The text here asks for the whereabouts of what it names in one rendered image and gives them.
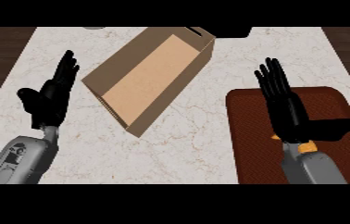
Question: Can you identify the golden croissant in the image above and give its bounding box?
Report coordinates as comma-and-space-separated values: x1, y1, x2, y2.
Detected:
270, 134, 320, 155

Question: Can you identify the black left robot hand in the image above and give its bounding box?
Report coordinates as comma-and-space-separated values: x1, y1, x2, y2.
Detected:
16, 49, 81, 131

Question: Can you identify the reddish brown tray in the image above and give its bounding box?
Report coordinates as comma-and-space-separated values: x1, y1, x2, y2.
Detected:
224, 86, 350, 185

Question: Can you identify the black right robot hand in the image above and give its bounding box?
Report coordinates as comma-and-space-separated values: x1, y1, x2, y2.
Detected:
252, 56, 350, 144

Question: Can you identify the brown cardboard box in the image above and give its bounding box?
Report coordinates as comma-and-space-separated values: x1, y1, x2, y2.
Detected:
81, 27, 215, 139

